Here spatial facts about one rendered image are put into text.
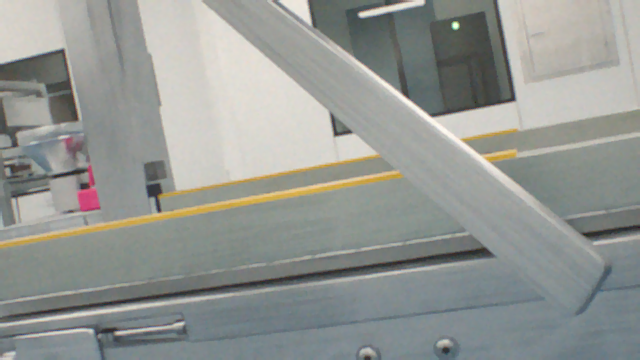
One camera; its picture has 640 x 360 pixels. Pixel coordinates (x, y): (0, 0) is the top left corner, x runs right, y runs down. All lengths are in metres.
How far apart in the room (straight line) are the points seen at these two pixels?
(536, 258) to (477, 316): 0.12
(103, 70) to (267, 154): 4.84
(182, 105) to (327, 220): 5.40
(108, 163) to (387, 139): 0.50
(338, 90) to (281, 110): 5.23
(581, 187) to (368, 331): 0.13
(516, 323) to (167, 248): 0.18
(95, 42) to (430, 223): 0.48
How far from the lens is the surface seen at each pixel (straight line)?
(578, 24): 5.50
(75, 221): 2.95
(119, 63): 0.74
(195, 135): 5.71
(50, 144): 3.16
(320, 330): 0.38
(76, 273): 0.43
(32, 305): 0.47
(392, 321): 0.37
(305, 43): 0.31
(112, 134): 0.74
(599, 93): 5.53
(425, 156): 0.26
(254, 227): 0.37
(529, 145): 0.61
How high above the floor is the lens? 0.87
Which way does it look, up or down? 3 degrees down
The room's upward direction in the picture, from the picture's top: 11 degrees counter-clockwise
